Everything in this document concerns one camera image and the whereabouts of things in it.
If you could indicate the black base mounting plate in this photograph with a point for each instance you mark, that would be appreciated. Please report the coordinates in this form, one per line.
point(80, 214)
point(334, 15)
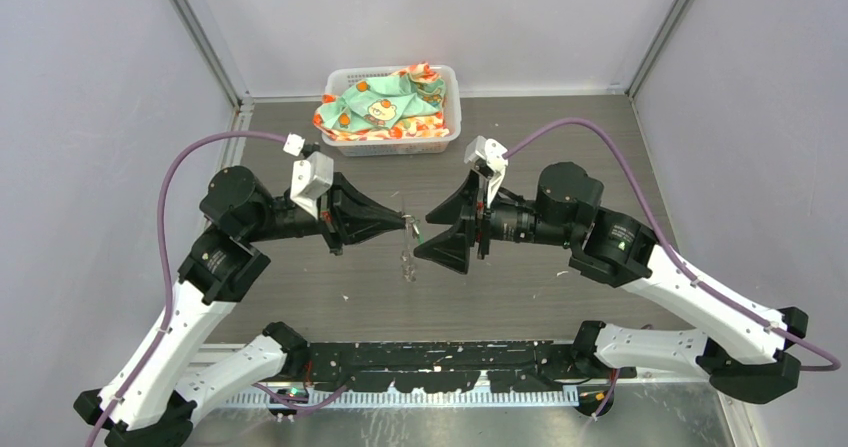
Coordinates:
point(441, 367)

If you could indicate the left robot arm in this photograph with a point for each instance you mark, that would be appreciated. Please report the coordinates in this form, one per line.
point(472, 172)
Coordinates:
point(154, 400)

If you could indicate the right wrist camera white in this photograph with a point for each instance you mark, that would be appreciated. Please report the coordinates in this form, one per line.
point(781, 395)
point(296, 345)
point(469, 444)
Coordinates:
point(487, 159)

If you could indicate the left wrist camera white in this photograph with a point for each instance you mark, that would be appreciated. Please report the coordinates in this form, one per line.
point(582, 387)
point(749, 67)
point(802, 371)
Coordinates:
point(311, 178)

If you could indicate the large metal keyring holder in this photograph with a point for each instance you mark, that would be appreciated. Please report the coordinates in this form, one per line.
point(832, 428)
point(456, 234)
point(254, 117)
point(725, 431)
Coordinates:
point(408, 264)

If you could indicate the green orange patterned cloth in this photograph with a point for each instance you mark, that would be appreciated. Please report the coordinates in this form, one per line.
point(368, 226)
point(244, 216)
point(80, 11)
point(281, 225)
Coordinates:
point(406, 104)

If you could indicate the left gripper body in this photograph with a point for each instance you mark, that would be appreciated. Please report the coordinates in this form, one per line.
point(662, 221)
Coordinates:
point(325, 222)

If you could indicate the key with green tag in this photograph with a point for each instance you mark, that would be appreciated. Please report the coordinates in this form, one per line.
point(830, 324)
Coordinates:
point(416, 232)

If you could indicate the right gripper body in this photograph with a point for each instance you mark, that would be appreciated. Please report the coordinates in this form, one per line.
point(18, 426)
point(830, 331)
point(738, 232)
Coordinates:
point(483, 222)

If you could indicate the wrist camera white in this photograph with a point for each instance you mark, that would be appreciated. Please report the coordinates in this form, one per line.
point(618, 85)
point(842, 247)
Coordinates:
point(311, 178)
point(487, 159)

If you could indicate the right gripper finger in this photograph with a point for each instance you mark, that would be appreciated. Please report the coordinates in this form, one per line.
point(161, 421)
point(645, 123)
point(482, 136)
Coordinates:
point(450, 210)
point(451, 248)

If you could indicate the white plastic basket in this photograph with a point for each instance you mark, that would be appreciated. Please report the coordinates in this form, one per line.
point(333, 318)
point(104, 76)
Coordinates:
point(339, 80)

